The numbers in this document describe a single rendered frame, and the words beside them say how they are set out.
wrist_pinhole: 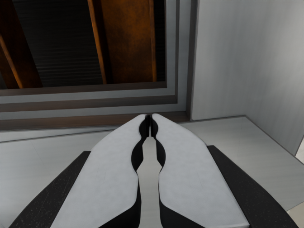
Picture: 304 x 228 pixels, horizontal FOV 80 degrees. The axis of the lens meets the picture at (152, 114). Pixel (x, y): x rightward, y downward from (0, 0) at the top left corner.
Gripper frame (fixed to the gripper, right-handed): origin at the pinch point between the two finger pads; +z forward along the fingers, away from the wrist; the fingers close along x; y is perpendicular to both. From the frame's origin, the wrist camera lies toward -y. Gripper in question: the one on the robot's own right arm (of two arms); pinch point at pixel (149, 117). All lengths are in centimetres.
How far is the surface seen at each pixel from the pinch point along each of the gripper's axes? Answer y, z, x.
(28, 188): 7.5, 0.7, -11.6
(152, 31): -3.9, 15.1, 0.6
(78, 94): -0.1, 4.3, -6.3
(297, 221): 173, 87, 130
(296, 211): 156, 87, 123
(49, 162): 4.3, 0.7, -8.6
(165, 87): -0.3, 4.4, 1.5
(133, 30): -3.7, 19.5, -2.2
